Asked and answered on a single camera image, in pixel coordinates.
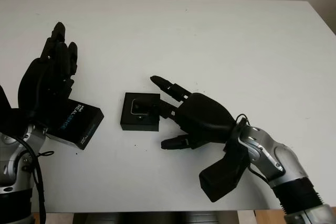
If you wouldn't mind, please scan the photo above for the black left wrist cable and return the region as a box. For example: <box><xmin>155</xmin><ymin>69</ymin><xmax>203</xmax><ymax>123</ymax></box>
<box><xmin>15</xmin><ymin>137</ymin><xmax>55</xmax><ymax>224</ymax></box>

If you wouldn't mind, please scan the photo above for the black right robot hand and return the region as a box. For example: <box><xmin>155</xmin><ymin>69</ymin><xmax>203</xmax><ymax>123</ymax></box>
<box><xmin>149</xmin><ymin>75</ymin><xmax>238</xmax><ymax>151</ymax></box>

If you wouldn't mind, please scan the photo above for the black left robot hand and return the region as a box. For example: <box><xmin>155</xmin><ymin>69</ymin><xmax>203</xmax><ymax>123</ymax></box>
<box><xmin>17</xmin><ymin>22</ymin><xmax>79</xmax><ymax>122</ymax></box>

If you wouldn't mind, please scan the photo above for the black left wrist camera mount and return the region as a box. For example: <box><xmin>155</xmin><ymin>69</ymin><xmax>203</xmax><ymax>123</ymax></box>
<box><xmin>0</xmin><ymin>84</ymin><xmax>30</xmax><ymax>133</ymax></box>

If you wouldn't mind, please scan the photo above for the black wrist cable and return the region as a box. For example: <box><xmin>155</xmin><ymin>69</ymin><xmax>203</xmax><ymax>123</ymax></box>
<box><xmin>234</xmin><ymin>113</ymin><xmax>271</xmax><ymax>183</ymax></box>
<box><xmin>15</xmin><ymin>137</ymin><xmax>55</xmax><ymax>224</ymax></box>

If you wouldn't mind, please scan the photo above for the black RealSense box lid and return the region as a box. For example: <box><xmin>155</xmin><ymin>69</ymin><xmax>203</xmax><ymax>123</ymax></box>
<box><xmin>47</xmin><ymin>99</ymin><xmax>104</xmax><ymax>151</ymax></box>

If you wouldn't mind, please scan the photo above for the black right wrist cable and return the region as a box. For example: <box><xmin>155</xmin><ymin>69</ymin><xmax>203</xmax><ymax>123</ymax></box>
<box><xmin>234</xmin><ymin>113</ymin><xmax>271</xmax><ymax>183</ymax></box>

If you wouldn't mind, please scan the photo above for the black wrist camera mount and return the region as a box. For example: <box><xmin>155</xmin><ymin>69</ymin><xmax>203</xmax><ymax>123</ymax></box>
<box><xmin>0</xmin><ymin>84</ymin><xmax>30</xmax><ymax>133</ymax></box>
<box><xmin>198</xmin><ymin>134</ymin><xmax>250</xmax><ymax>196</ymax></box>

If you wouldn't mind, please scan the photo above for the black box base with foam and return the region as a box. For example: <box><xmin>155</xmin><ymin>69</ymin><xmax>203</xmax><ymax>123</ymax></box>
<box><xmin>120</xmin><ymin>92</ymin><xmax>161</xmax><ymax>132</ymax></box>

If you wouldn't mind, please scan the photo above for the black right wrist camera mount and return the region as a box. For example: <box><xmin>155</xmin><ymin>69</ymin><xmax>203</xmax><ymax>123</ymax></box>
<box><xmin>198</xmin><ymin>134</ymin><xmax>250</xmax><ymax>196</ymax></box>

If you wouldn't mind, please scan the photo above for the dark robot torso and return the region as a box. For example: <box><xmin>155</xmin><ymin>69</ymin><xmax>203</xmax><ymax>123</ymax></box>
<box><xmin>72</xmin><ymin>210</ymin><xmax>238</xmax><ymax>224</ymax></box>

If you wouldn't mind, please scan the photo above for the small silver square camera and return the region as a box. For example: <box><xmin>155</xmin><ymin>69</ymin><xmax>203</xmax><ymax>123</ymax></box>
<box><xmin>130</xmin><ymin>99</ymin><xmax>152</xmax><ymax>116</ymax></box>

